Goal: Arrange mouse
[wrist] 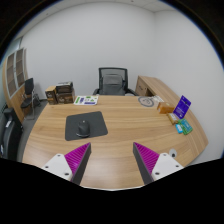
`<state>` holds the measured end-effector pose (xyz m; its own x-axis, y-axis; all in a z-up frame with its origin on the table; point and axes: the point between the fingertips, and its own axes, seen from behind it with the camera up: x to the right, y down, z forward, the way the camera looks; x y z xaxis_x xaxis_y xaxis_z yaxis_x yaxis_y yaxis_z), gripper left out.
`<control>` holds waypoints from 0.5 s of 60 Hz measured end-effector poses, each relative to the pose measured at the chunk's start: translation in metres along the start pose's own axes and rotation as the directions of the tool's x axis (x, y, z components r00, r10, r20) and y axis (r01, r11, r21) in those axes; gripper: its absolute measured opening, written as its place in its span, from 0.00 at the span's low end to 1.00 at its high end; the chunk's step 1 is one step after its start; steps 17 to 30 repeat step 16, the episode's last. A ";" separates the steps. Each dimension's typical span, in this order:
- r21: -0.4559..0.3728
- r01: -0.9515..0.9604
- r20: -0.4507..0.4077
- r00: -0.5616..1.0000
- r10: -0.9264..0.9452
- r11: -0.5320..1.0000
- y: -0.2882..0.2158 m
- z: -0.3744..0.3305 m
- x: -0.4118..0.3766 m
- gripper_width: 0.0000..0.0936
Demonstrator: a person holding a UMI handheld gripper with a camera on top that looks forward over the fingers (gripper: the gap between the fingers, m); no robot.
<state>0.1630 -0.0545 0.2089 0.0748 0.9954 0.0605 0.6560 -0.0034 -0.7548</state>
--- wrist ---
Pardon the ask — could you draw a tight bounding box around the small brown carton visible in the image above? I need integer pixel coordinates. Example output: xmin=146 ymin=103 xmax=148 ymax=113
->
xmin=44 ymin=85 xmax=59 ymax=106

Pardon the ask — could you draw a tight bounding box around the purple package card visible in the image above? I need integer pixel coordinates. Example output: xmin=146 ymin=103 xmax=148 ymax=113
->
xmin=173 ymin=95 xmax=192 ymax=120

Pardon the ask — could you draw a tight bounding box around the green packet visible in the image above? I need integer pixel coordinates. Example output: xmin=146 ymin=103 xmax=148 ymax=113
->
xmin=178 ymin=118 xmax=194 ymax=136

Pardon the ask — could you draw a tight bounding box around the black visitor chair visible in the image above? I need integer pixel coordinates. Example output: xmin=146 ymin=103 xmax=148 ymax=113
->
xmin=20 ymin=77 xmax=42 ymax=119

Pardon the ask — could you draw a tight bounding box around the small blue packet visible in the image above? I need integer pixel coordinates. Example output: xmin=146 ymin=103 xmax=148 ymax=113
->
xmin=175 ymin=123 xmax=184 ymax=135

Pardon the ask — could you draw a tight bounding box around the large brown carton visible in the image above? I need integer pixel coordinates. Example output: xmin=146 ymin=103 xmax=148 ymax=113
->
xmin=55 ymin=88 xmax=76 ymax=105

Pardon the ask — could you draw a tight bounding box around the white sticker sheet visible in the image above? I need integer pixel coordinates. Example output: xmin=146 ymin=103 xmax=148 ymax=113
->
xmin=73 ymin=95 xmax=100 ymax=106

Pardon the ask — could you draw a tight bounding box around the black mesh office chair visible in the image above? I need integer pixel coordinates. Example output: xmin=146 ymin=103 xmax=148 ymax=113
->
xmin=92 ymin=67 xmax=139 ymax=97

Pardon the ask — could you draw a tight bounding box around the grey backpack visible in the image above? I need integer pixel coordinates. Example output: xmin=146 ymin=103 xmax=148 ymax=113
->
xmin=101 ymin=73 xmax=126 ymax=96

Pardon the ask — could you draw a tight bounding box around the orange cardboard box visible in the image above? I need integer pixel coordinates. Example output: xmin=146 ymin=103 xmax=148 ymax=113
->
xmin=157 ymin=101 xmax=175 ymax=115

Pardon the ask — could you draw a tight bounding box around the white round desk grommet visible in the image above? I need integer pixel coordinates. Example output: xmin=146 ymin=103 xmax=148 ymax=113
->
xmin=168 ymin=148 xmax=178 ymax=159

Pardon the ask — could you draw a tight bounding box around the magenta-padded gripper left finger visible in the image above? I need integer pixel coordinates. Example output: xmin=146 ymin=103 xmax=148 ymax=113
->
xmin=41 ymin=142 xmax=92 ymax=186

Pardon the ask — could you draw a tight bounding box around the black box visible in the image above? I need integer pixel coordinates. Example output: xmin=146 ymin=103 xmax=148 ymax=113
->
xmin=55 ymin=81 xmax=74 ymax=94

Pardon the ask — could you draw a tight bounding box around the small tan box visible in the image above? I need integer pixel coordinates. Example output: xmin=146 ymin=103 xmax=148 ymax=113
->
xmin=166 ymin=112 xmax=181 ymax=125

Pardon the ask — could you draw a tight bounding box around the wooden side desk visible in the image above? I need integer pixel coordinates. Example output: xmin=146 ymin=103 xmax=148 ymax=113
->
xmin=134 ymin=75 xmax=181 ymax=101

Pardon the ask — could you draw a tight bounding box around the dark grey mouse pad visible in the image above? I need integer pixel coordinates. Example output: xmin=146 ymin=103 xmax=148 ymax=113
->
xmin=64 ymin=111 xmax=109 ymax=142

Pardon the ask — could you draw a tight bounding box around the dark grey computer mouse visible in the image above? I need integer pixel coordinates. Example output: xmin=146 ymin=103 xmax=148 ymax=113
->
xmin=75 ymin=119 xmax=92 ymax=138

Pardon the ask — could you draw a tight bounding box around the wooden shelf unit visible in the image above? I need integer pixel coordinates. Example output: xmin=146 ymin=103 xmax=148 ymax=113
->
xmin=2 ymin=47 xmax=29 ymax=123

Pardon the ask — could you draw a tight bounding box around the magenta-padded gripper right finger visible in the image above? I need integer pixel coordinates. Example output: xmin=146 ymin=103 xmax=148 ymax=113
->
xmin=132 ymin=142 xmax=184 ymax=186

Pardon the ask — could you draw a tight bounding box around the black leather office chair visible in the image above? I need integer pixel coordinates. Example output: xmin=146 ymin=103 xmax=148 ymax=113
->
xmin=0 ymin=107 xmax=24 ymax=161

